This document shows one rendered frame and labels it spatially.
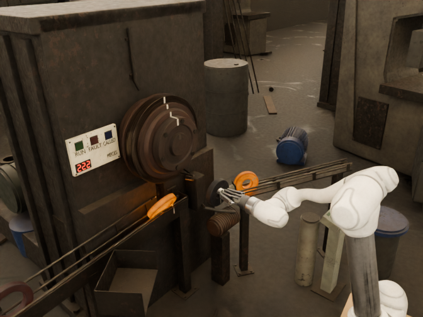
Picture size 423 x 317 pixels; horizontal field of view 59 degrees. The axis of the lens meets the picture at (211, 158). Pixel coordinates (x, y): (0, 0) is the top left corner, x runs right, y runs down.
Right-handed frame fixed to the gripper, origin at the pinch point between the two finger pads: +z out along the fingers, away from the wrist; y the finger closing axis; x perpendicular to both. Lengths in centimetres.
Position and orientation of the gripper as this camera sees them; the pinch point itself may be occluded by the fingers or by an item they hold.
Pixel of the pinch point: (218, 189)
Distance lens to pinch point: 203.4
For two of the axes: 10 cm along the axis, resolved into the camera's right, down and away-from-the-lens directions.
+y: 6.5, -3.5, 6.8
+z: -7.6, -3.1, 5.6
